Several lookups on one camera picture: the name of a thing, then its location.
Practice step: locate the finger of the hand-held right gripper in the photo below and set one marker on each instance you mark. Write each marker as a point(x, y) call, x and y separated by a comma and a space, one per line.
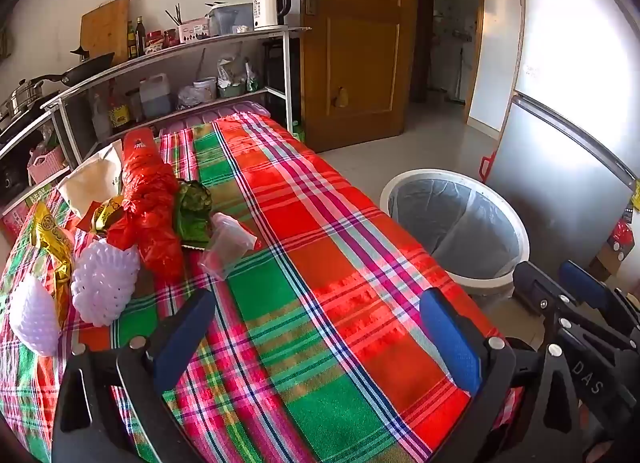
point(582, 280)
point(537, 288)

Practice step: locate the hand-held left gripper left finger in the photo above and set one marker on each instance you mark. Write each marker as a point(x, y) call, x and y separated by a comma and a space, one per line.
point(185, 338)

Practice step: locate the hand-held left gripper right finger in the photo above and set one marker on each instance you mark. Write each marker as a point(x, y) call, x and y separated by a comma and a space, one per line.
point(450, 343)

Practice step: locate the translucent bin liner bag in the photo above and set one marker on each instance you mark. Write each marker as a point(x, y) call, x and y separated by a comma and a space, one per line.
point(465, 223)

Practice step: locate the large white foam fruit net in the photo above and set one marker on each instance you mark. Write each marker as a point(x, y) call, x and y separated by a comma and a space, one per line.
point(102, 283)

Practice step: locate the green snack wrapper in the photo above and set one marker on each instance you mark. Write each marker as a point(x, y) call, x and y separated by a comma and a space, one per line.
point(192, 213)

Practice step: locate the red plastic bag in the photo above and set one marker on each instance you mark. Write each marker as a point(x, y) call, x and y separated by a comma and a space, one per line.
point(145, 193)

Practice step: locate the white round bin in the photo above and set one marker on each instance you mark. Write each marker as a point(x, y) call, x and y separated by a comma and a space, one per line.
point(400, 183)

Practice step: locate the gold foil wrapper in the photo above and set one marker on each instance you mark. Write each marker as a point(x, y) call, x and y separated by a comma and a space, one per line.
point(50, 238)

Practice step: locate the brown cardboard box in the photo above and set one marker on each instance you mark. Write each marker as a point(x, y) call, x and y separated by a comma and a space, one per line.
point(607, 255)

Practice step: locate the silver refrigerator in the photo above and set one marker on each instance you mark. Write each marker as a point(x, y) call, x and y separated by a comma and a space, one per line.
point(550, 183)

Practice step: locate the clear plastic bag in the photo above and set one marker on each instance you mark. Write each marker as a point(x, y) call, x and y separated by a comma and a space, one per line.
point(225, 243)

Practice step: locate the red plastic object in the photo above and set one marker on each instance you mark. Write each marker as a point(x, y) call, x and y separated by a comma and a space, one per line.
point(486, 168)

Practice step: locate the red and yellow snack wrapper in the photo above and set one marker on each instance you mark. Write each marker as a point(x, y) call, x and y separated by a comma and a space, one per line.
point(107, 213)

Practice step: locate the small white foam fruit net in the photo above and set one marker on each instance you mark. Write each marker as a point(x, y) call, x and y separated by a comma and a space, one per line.
point(32, 315)

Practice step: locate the plaid tablecloth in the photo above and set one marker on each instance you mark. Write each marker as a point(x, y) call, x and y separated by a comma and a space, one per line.
point(325, 243)

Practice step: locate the white paper bag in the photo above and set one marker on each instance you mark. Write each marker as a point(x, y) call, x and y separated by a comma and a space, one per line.
point(95, 178)

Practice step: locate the green and red carton box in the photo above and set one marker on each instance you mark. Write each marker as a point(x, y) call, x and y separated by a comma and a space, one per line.
point(20, 208)

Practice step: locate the pink plastic basket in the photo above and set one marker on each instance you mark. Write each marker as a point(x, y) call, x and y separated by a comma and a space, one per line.
point(47, 165)

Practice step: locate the yellow label bottle red cap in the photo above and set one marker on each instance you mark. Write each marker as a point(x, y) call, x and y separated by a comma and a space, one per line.
point(119, 113)

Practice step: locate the green plastic bottle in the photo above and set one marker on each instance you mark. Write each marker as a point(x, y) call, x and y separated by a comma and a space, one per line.
point(298, 132)

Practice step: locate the black pot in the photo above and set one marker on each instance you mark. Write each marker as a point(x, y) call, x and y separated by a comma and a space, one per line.
point(12, 178)

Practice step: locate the clear plastic bottle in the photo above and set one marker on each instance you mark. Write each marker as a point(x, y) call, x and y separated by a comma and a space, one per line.
point(100, 118)

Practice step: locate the glass jar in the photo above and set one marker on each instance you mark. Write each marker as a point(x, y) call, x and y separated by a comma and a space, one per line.
point(134, 105)

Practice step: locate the crumpled clear bag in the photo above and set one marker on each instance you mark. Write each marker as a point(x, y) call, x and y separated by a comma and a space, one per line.
point(187, 98)

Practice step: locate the plastic jug dark liquid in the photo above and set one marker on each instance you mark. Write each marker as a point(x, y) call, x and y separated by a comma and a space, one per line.
point(155, 98)

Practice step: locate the white plastic tub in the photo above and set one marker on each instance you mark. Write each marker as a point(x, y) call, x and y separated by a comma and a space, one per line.
point(204, 89)

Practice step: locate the short white shelf rack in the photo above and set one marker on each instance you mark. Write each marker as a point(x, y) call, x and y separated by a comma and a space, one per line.
point(30, 128)

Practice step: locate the yellow door sticker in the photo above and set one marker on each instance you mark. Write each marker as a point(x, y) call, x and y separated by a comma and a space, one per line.
point(342, 98)

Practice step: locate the black cooktop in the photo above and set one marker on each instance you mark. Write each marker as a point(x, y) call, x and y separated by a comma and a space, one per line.
point(25, 123)

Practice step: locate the green packet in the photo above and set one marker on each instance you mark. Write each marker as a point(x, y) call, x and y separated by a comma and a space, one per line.
point(251, 78)

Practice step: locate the white and green food bag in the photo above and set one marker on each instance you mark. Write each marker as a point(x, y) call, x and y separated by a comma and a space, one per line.
point(231, 70)

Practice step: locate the black frying pan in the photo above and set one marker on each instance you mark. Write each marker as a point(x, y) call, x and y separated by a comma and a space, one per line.
point(87, 67)

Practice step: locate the tall white shelf rack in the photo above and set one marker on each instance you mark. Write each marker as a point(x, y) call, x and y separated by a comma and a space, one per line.
point(165, 50)

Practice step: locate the steel steamer pot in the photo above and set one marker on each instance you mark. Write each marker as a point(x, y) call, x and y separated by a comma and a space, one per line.
point(22, 98)

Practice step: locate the wooden door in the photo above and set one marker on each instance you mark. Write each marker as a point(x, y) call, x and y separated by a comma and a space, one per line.
point(360, 53)

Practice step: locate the red sauce jar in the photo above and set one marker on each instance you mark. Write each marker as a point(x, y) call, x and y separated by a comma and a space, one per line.
point(154, 40)
point(171, 36)

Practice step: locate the dark oil bottle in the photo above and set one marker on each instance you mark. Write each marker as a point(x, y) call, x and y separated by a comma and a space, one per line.
point(140, 35)
point(131, 40)

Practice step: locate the pink utensil box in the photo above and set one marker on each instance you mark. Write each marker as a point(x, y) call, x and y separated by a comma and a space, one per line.
point(194, 30)

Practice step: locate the wooden cutting board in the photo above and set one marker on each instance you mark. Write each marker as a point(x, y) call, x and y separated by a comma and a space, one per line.
point(105, 28)

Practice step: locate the dark chopsticks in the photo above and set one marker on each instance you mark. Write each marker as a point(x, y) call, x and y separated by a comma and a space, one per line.
point(175, 15)

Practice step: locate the clear plastic container grey lid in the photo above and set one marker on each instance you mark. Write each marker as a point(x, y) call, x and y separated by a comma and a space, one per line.
point(230, 18)

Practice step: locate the white and black electric kettle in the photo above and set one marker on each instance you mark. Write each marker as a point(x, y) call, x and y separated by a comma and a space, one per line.
point(267, 5)

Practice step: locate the dark doorway frame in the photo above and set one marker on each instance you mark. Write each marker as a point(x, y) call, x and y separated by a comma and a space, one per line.
point(422, 28)

